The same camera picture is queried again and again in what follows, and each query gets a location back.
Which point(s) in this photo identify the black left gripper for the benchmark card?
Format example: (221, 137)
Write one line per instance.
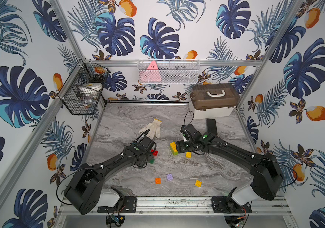
(150, 152)

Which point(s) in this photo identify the clear wall shelf tray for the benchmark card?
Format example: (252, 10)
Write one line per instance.
(174, 71)

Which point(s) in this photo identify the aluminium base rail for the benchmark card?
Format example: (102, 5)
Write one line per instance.
(144, 206)

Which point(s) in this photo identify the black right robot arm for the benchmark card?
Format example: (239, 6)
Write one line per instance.
(267, 175)

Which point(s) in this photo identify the yellow small lego brick front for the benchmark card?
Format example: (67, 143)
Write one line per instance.
(198, 183)

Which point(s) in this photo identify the black wire basket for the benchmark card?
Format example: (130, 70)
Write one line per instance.
(84, 88)

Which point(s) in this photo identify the black battery box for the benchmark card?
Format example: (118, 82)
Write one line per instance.
(212, 126)

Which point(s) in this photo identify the lime green lego brick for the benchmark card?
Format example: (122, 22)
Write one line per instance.
(175, 153)

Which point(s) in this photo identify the red lego brick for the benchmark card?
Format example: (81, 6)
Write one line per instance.
(154, 152)

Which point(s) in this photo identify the purple small lego brick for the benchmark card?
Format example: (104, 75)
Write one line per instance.
(169, 177)

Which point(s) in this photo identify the white knit work glove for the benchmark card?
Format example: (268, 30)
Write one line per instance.
(154, 129)

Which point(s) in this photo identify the pink triangle object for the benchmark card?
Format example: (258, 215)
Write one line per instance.
(150, 73)

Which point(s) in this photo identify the yellow long lego brick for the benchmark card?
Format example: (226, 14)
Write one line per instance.
(173, 146)

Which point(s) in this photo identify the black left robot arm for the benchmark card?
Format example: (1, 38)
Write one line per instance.
(85, 188)

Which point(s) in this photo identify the brown lid tool box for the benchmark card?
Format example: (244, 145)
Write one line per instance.
(213, 101)

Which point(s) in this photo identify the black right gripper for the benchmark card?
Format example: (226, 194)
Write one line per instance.
(180, 147)

